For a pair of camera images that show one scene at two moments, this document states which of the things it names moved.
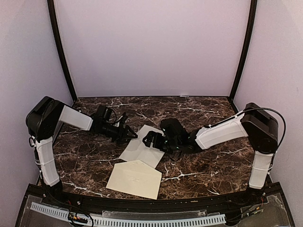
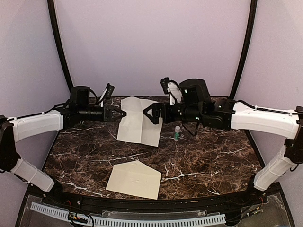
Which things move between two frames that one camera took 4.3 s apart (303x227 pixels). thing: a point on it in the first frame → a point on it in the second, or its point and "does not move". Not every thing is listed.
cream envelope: x=137 y=178 does not move
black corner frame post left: x=55 y=28 does not move
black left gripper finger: x=129 y=134 → x=119 y=114
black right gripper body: x=164 y=145 → x=168 y=117
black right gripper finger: x=148 y=138 → x=155 y=108
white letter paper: x=139 y=151 → x=135 y=126
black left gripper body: x=116 y=135 → x=106 y=113
